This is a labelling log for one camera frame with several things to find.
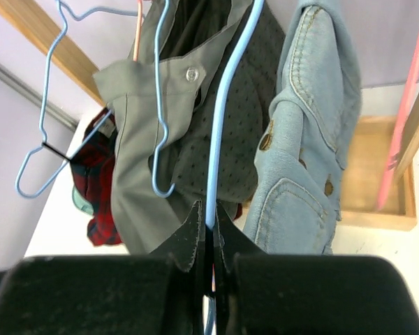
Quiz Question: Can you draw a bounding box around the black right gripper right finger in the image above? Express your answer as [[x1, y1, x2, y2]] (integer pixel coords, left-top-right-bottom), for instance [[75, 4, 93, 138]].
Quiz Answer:
[[213, 207, 419, 334]]

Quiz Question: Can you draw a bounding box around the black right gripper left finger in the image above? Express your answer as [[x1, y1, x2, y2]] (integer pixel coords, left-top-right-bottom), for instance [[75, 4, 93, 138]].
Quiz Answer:
[[0, 202, 204, 334]]

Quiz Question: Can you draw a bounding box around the light blue denim skirt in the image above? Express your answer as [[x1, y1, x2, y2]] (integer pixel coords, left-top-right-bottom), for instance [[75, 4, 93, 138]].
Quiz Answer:
[[243, 1, 362, 255]]

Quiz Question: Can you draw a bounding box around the pink wire hanger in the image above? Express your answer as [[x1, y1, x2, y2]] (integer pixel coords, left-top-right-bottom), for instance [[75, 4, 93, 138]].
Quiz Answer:
[[376, 32, 419, 211], [133, 0, 143, 61]]

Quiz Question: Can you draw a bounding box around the dark grey dotted skirt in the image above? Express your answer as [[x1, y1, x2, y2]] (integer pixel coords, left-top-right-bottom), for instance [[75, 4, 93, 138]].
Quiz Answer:
[[159, 1, 285, 206]]

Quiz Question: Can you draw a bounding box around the red plaid skirt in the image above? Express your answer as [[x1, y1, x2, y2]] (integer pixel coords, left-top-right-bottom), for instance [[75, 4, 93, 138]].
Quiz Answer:
[[70, 108, 122, 246]]

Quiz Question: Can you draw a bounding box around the wooden clothes rack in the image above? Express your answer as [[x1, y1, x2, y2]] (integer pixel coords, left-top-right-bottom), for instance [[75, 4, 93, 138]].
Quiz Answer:
[[0, 1, 419, 231]]

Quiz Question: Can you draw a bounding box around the blue wire hanger with plaid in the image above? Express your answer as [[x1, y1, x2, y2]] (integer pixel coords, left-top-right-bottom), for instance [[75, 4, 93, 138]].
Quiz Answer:
[[15, 1, 145, 200]]

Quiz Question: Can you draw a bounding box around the aluminium corner post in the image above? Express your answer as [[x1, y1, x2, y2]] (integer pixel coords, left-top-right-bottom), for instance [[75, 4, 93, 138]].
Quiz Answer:
[[0, 64, 78, 131]]

